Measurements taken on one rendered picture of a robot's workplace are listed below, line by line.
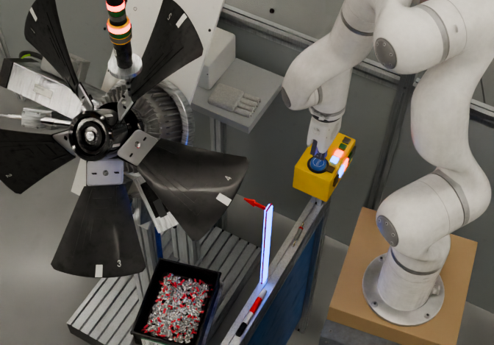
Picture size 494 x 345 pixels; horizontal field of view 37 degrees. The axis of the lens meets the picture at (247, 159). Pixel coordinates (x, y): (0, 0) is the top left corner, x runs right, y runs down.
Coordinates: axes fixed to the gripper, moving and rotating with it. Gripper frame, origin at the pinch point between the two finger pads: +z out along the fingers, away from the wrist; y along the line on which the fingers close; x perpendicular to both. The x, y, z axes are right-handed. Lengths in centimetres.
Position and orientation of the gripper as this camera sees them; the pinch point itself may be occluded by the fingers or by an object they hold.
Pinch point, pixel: (320, 151)
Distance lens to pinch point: 182.5
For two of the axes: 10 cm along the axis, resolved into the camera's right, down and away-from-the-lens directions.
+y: 4.9, -6.8, 5.5
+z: -0.2, 6.2, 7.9
